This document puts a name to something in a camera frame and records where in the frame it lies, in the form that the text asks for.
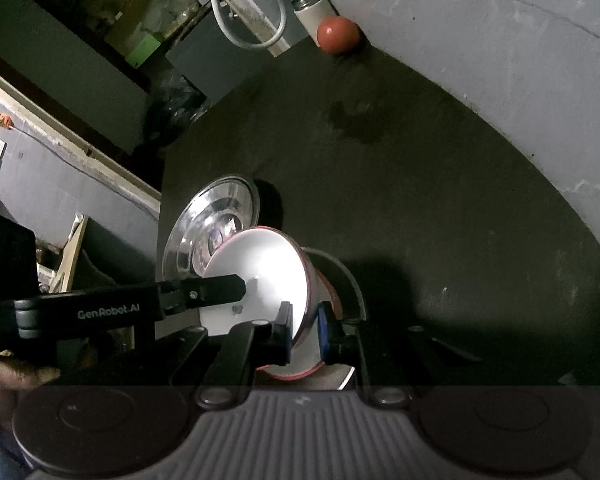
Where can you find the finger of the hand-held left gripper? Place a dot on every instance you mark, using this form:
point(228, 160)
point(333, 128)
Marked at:
point(215, 291)

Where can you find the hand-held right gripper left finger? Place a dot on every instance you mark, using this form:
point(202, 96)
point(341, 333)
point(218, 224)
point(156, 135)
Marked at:
point(282, 330)

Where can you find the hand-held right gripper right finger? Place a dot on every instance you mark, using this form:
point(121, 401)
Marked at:
point(325, 335)

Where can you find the steel bowl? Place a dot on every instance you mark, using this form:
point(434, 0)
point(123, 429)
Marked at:
point(341, 379)

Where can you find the white ceramic bowl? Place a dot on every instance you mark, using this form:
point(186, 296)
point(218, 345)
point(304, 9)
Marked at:
point(260, 270)

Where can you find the steel plate with sticker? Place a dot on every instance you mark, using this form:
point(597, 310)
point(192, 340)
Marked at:
point(195, 230)

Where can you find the person's left hand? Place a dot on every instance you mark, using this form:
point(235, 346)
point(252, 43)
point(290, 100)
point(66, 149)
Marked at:
point(15, 375)

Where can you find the wooden board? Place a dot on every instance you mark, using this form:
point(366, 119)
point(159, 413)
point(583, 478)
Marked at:
point(72, 255)

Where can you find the small orange object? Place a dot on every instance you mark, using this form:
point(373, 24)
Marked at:
point(3, 121)

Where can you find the black plastic bag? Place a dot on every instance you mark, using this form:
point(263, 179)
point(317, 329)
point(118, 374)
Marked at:
point(175, 105)

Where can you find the dark cabinet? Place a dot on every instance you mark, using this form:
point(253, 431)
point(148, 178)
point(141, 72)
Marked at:
point(215, 60)

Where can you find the green box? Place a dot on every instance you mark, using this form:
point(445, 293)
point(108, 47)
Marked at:
point(142, 50)

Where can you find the red ball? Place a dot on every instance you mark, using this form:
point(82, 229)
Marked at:
point(337, 35)

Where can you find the white thermos cup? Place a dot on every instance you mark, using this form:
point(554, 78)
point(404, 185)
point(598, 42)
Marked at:
point(312, 15)

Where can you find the cluttered shelf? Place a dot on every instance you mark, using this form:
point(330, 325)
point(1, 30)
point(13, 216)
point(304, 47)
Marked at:
point(105, 0)

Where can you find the white door frame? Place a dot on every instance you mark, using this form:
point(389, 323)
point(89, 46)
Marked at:
point(80, 152)

